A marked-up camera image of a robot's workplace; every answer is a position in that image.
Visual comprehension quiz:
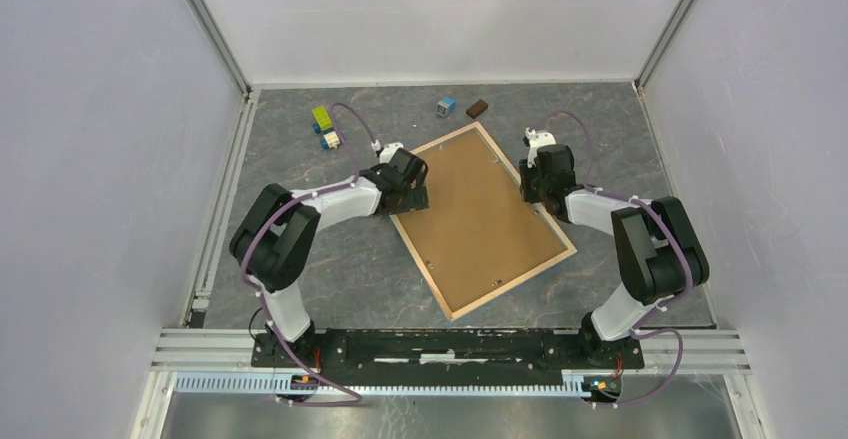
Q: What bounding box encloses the corner aluminium post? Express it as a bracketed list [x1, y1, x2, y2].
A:
[633, 0, 697, 96]
[186, 0, 252, 98]

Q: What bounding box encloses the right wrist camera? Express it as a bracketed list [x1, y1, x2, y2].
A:
[524, 128, 557, 168]

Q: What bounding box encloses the green blue toy car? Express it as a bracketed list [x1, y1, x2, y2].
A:
[311, 106, 335, 135]

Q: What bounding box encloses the aluminium base profile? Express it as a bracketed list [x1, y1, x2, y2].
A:
[151, 329, 752, 375]

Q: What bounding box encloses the light wooden picture frame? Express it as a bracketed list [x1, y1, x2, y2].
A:
[389, 121, 578, 322]

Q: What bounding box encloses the slotted cable duct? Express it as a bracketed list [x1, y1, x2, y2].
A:
[173, 372, 645, 398]

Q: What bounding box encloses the left floor aluminium rail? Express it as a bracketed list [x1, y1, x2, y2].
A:
[180, 89, 261, 328]

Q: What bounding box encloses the right corner aluminium post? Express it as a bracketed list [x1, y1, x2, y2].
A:
[633, 0, 697, 96]

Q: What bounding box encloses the left corner aluminium post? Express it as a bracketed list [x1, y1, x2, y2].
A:
[186, 0, 252, 98]

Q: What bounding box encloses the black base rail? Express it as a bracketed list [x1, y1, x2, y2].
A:
[250, 327, 645, 388]

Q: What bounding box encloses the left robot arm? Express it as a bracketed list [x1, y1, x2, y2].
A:
[229, 143, 429, 367]

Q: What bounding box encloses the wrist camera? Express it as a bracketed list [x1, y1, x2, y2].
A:
[371, 140, 404, 164]
[524, 128, 557, 168]

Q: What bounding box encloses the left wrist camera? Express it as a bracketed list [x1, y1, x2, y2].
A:
[371, 140, 404, 164]

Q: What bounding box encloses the white blue toy car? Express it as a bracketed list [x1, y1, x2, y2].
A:
[320, 130, 346, 150]

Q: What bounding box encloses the blue white cube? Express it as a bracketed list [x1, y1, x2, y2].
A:
[436, 96, 456, 118]

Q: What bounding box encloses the small brown block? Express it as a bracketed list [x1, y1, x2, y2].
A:
[465, 99, 489, 119]

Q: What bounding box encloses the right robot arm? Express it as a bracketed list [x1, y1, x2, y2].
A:
[519, 143, 710, 367]

